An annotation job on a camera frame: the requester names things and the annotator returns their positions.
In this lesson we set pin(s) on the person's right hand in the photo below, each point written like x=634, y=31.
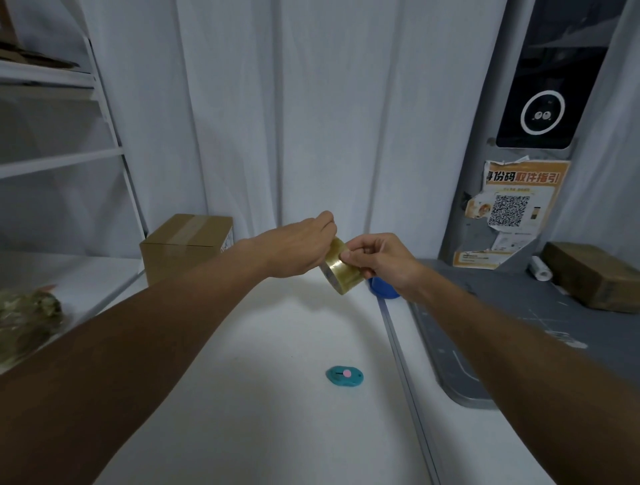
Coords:
x=387, y=265

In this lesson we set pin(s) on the person's left hand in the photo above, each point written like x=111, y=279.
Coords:
x=292, y=247

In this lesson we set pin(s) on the yellowish packing tape roll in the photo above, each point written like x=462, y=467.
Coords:
x=342, y=277

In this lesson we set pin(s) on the brown cardboard box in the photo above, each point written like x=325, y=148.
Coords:
x=175, y=245

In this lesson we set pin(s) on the teal box cutter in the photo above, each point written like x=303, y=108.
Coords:
x=345, y=377

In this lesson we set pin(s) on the person's left forearm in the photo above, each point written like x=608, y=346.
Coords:
x=105, y=370

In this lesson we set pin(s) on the person's right forearm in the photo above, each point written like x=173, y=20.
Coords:
x=525, y=370

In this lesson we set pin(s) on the blue round tape dispenser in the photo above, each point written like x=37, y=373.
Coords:
x=382, y=290

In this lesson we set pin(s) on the small orange label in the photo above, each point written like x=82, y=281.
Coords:
x=477, y=260

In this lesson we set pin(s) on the small torn picture sticker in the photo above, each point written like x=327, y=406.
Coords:
x=477, y=206

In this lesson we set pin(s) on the grey cutting mat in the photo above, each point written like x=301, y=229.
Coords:
x=505, y=295

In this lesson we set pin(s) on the small white paper notice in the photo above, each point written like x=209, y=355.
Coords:
x=511, y=242

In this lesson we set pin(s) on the grey kiosk pillar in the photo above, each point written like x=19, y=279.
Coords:
x=470, y=165

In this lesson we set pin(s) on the white curtain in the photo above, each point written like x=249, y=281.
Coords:
x=330, y=120

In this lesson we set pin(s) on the small white paper roll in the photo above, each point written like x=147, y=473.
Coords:
x=540, y=268

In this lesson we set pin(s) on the orange poster with square code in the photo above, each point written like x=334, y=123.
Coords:
x=525, y=180

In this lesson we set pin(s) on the white sticker on mat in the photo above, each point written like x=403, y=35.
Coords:
x=566, y=339

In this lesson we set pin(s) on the brown taped parcel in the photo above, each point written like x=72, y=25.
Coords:
x=590, y=272

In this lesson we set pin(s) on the white metal shelf rack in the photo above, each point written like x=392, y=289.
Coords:
x=55, y=162

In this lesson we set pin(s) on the crumpled clear plastic bag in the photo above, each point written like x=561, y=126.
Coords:
x=25, y=320

